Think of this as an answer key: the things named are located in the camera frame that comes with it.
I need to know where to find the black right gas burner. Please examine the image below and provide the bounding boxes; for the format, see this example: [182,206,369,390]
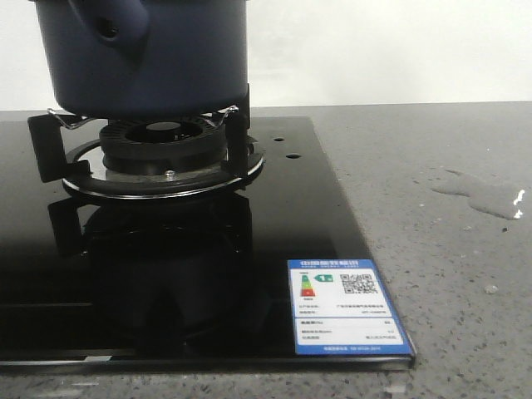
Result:
[99,117,227,175]

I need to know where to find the black glass gas stove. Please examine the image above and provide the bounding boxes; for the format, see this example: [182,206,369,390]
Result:
[1,117,416,373]

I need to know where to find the dark blue cooking pot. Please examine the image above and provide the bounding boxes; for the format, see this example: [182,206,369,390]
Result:
[35,1,248,119]

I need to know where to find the blue energy label sticker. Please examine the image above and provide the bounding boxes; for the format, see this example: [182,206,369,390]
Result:
[288,259,414,357]

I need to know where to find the black right pot support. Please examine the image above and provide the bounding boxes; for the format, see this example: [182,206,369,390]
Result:
[27,94,264,201]

